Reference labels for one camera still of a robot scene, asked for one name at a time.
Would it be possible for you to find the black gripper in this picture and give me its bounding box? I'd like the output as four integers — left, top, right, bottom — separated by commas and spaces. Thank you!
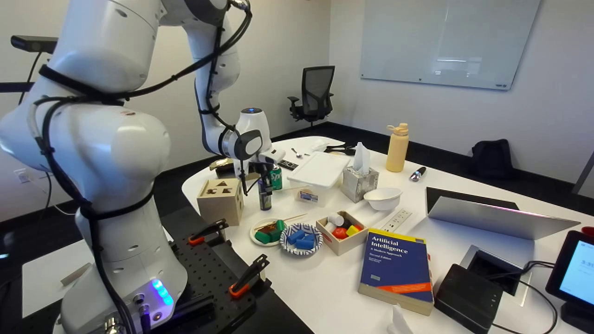
247, 155, 275, 178

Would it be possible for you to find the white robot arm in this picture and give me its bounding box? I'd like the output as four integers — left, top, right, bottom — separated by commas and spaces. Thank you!
0, 0, 264, 334

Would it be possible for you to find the white bowl with green item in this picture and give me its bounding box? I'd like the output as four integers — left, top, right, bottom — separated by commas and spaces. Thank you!
251, 218, 286, 246

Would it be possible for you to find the white empty bowl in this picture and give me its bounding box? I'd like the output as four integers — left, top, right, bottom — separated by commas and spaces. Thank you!
364, 187, 401, 211

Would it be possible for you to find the green can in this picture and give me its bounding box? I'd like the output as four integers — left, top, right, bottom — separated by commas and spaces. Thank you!
271, 167, 282, 191

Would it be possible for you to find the remote control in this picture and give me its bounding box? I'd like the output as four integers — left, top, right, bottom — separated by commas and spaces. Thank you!
279, 159, 297, 170

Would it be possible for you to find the wooden shape sorter box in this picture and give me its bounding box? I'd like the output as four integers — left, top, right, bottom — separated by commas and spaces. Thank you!
197, 178, 243, 226

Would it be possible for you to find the white plastic storage box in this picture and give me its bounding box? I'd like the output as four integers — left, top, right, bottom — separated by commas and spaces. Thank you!
288, 152, 349, 187

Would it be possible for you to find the blue patterned paper plate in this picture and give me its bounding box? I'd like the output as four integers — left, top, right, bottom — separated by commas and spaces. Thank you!
281, 222, 321, 257

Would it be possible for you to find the black orange clamp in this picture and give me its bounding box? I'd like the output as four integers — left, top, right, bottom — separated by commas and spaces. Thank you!
229, 254, 269, 298
186, 218, 227, 246

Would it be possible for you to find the grey tissue box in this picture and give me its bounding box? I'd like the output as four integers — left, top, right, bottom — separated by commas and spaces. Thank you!
342, 142, 379, 202

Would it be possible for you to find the black office chair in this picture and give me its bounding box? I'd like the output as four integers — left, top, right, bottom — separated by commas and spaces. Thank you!
290, 64, 334, 124

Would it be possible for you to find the wooden tray with toy blocks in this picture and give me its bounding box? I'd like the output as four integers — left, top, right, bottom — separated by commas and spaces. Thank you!
316, 211, 368, 254

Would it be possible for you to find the beige water bottle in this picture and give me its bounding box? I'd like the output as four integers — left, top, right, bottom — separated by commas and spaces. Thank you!
386, 122, 409, 172

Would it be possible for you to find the blue hardcover book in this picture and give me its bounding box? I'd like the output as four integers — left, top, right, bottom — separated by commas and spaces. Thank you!
359, 228, 433, 315

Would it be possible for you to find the silver laptop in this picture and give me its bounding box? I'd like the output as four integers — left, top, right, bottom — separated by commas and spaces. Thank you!
412, 194, 579, 241

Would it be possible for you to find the black backpack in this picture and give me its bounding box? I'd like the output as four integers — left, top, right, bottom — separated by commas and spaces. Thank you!
472, 139, 513, 180

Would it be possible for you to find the black speaker box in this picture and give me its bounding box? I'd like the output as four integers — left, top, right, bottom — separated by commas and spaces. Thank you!
435, 263, 503, 334

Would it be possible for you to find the small touchscreen tablet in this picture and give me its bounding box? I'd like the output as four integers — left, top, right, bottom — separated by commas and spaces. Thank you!
546, 230, 594, 334

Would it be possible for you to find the wall whiteboard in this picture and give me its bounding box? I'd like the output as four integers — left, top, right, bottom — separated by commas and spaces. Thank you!
360, 0, 542, 90

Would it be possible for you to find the black camera on stand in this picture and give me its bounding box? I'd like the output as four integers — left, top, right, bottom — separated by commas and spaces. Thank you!
11, 35, 58, 53

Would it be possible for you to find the table cable grommet box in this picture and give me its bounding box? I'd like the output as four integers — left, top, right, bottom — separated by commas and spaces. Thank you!
462, 244, 526, 295

